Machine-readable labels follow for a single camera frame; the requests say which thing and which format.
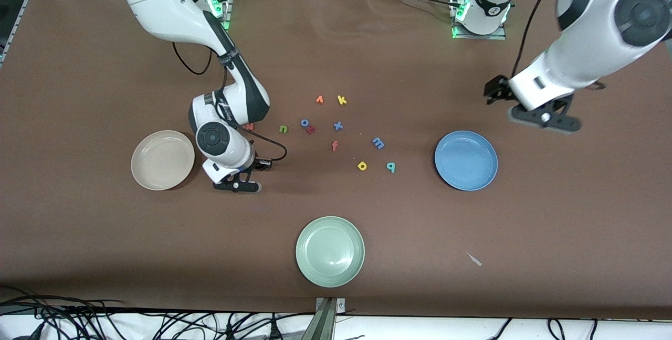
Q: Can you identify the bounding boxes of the blue plate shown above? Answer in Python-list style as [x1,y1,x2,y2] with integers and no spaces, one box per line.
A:
[434,130,499,192]

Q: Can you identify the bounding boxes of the beige brown plate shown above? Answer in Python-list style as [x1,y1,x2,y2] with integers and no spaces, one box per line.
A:
[131,130,196,192]

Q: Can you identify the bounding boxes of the pale green plate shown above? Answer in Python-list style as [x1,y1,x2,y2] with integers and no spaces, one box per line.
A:
[295,216,366,289]

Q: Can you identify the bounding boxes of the brown table cover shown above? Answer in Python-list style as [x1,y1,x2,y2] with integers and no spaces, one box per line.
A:
[0,0,672,321]

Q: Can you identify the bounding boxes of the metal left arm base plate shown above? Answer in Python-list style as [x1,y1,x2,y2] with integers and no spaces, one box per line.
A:
[450,0,508,40]

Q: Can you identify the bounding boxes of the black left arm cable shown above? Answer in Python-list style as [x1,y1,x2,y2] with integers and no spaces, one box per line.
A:
[512,0,575,78]

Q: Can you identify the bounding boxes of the grey metal bracket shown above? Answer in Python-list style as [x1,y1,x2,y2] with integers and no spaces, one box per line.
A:
[302,297,346,340]

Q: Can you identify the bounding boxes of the tangled black cables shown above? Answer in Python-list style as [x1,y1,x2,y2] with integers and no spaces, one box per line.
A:
[0,283,316,340]

